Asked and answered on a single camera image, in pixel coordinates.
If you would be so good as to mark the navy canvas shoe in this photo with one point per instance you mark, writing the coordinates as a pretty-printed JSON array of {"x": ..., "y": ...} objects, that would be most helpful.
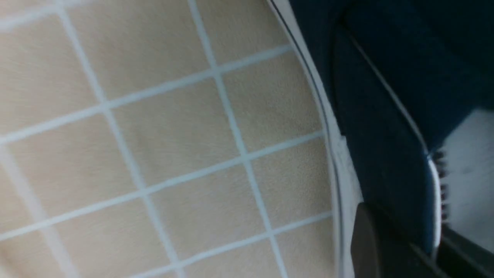
[{"x": 404, "y": 90}]

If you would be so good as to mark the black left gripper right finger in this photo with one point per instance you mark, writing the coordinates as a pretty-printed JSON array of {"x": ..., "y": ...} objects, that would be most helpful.
[{"x": 460, "y": 258}]

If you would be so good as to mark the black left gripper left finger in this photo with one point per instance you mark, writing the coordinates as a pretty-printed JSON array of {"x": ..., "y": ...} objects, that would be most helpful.
[{"x": 379, "y": 250}]

